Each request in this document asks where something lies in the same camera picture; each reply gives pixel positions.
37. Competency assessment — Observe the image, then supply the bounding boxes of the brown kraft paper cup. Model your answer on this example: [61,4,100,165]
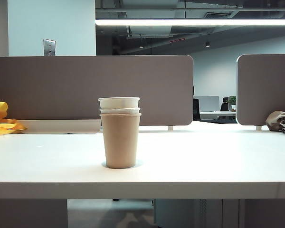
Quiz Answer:
[99,113,143,170]

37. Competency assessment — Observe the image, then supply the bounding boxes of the black office chair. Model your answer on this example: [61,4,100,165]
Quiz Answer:
[193,85,201,121]
[220,96,229,112]

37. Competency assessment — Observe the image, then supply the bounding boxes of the wide taupe desk divider panel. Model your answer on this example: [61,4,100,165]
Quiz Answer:
[0,55,194,127]

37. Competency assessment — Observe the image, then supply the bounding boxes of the white background desk screen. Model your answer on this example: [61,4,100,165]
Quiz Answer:
[194,95,220,112]

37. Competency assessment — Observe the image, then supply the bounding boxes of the white background desk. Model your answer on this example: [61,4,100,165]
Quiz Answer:
[199,111,237,120]

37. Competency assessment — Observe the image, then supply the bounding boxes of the green potted plant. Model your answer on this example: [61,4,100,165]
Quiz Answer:
[228,95,238,113]

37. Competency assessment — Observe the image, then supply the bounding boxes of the long ceiling light strip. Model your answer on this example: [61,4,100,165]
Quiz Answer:
[95,19,285,27]

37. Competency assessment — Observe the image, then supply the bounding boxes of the grey under-desk cabinet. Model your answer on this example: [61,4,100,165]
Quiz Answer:
[153,198,240,228]

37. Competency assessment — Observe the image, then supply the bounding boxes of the ceiling air vent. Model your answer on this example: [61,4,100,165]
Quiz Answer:
[203,11,234,19]

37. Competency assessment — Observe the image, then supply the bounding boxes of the narrow taupe desk divider panel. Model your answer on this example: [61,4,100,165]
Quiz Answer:
[237,54,285,127]

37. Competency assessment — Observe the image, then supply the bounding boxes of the brown crumpled cloth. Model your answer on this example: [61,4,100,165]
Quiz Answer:
[266,108,285,132]

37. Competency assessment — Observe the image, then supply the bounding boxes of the yellow crumpled bag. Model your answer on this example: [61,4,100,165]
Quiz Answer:
[0,101,28,136]

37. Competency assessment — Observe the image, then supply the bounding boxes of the metal wall switch plate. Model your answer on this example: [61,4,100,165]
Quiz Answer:
[43,38,57,57]

